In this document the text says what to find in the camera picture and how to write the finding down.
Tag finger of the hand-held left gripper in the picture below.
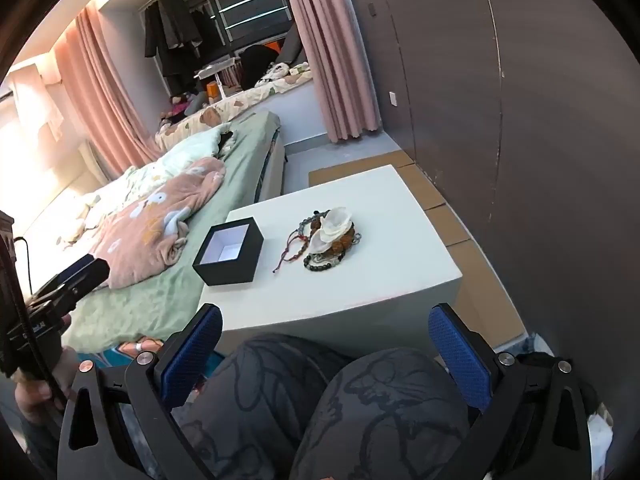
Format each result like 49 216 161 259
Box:
47 254 110 295
27 282 78 313

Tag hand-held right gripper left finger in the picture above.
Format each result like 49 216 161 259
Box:
57 304 224 480

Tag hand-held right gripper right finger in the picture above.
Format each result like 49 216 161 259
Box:
428 302 594 480

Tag black square box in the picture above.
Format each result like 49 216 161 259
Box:
192 216 265 287

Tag person's left hand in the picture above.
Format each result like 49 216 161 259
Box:
14 346 82 425

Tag bed with green sheet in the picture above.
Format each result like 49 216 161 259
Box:
65 110 287 353

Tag pink floral blanket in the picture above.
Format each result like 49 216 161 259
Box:
91 157 227 290

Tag cardboard floor sheets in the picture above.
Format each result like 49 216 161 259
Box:
308 147 529 352

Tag grey patterned pants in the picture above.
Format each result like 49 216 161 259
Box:
179 332 475 480

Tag white table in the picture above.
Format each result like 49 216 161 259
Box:
197 164 463 357

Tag light green floral quilt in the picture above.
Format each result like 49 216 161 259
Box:
64 124 237 242

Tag pink curtain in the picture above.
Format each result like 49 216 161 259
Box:
275 0 382 144
52 2 162 177

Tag white shell piece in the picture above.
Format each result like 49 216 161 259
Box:
307 208 354 256

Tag floral window seat cushion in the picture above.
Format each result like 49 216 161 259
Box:
154 62 317 147

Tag brown wardrobe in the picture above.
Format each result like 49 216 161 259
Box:
349 0 640 363

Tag dark hanging clothes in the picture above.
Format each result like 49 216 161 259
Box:
143 0 204 97

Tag black bag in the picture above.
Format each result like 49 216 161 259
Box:
239 44 277 89

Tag black cable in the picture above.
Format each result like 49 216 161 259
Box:
11 236 68 408

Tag red cord bracelet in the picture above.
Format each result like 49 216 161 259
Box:
272 227 314 275

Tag dark grey bead bracelet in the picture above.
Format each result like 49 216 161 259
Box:
303 249 347 274

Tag brown seed bead bracelet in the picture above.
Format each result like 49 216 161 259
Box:
339 220 363 250

